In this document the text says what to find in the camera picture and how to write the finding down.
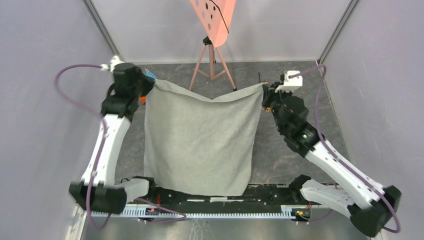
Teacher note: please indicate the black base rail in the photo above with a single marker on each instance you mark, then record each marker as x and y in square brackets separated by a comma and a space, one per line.
[258, 201]

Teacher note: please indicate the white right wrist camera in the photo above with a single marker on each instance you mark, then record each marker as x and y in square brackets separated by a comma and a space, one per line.
[292, 81]

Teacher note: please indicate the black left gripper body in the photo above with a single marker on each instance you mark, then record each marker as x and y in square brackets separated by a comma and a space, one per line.
[144, 84]

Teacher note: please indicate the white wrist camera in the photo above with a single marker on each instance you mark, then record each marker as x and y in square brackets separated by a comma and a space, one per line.
[292, 81]
[112, 63]

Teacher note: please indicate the pink tripod stand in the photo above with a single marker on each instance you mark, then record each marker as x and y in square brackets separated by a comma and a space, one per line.
[212, 75]

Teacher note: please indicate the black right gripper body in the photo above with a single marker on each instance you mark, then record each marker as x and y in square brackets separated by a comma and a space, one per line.
[267, 94]

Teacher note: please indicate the pink perforated board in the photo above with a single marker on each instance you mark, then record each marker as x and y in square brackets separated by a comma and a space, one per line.
[215, 17]

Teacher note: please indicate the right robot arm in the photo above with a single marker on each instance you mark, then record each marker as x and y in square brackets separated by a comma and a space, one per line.
[368, 204]

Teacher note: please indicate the grey cloth napkin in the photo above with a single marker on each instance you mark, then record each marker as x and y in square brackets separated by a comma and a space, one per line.
[197, 145]

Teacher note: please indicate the blue toy brick figure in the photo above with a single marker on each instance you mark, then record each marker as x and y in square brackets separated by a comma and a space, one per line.
[148, 73]

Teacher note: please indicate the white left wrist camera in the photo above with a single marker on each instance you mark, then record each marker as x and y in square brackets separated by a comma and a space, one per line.
[112, 63]

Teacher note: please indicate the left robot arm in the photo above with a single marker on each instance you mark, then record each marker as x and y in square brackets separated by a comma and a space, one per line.
[97, 190]

